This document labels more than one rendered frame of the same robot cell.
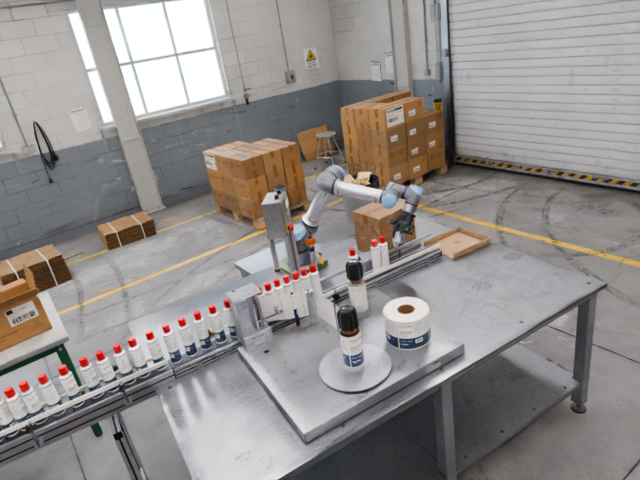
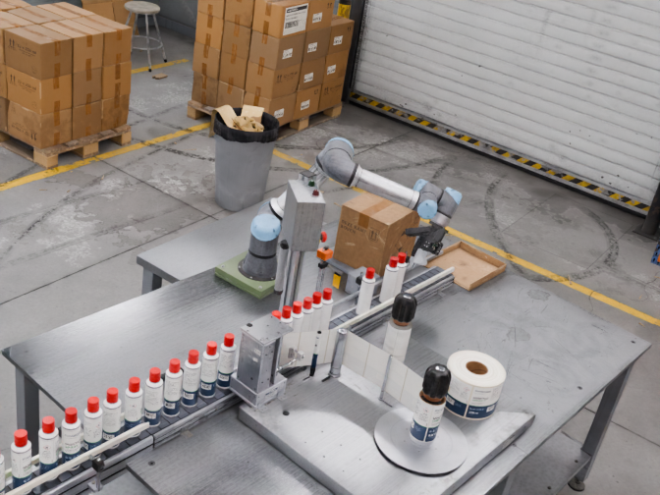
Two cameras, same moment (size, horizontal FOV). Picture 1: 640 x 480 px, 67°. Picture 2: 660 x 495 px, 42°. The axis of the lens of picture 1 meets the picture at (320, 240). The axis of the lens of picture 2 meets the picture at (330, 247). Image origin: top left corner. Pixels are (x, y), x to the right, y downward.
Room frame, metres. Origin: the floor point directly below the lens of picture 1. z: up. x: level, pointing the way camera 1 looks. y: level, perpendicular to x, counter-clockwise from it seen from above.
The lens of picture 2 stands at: (-0.09, 1.26, 2.71)
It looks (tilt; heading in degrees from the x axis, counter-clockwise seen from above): 29 degrees down; 333
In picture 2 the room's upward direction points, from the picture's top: 10 degrees clockwise
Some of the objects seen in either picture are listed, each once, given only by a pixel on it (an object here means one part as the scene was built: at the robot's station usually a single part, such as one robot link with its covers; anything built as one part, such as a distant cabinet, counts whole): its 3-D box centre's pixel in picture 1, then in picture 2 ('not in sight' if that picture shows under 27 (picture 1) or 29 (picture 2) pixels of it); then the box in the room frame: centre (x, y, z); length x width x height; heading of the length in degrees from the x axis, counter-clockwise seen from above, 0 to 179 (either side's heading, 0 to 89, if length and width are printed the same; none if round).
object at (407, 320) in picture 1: (407, 323); (471, 384); (1.81, -0.32, 0.95); 0.20 x 0.20 x 0.14
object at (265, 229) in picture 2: (297, 237); (264, 234); (2.78, 0.13, 1.04); 0.13 x 0.12 x 0.14; 153
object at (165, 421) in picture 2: (320, 301); (320, 339); (2.27, 0.05, 0.86); 1.65 x 0.08 x 0.04; 116
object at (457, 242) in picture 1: (456, 242); (465, 264); (2.71, -0.84, 0.85); 0.30 x 0.26 x 0.04; 116
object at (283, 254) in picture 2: (273, 252); (281, 267); (2.29, 0.25, 1.18); 0.04 x 0.04 x 0.21
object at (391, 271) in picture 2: (375, 256); (389, 280); (2.45, -0.30, 0.98); 0.05 x 0.05 x 0.20
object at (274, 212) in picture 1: (277, 214); (302, 215); (2.30, 0.19, 1.38); 0.17 x 0.10 x 0.19; 171
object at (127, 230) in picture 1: (127, 230); not in sight; (6.17, 2.52, 0.11); 0.65 x 0.54 x 0.22; 119
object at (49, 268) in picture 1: (32, 271); not in sight; (5.11, 3.27, 0.16); 0.65 x 0.54 x 0.32; 127
